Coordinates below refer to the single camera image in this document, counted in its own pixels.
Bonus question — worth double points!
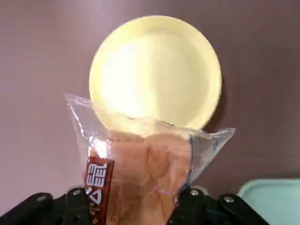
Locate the green rectangular tray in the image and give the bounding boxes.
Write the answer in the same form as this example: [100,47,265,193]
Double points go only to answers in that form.
[236,178,300,225]

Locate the yellow round plate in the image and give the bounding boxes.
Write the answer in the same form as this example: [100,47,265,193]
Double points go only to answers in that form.
[89,14,222,138]

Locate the clear-wrapped bread pack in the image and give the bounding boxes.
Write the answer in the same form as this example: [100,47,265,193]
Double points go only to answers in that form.
[64,93,236,225]

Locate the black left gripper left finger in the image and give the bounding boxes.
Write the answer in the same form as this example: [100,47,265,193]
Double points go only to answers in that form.
[0,187,93,225]

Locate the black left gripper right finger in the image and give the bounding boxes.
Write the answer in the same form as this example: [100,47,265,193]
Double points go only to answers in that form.
[168,187,267,225]

